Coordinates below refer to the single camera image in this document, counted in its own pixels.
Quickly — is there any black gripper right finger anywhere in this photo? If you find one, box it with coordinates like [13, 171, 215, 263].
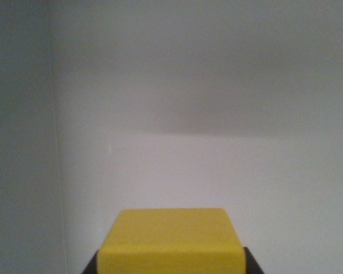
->
[243, 246, 265, 274]

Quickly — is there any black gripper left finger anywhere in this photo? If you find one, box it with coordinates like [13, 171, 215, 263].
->
[81, 248, 99, 274]

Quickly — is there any yellow cube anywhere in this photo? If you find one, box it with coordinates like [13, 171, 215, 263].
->
[97, 208, 246, 274]

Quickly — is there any white plastic bin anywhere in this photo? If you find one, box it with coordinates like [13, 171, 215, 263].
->
[0, 0, 343, 274]

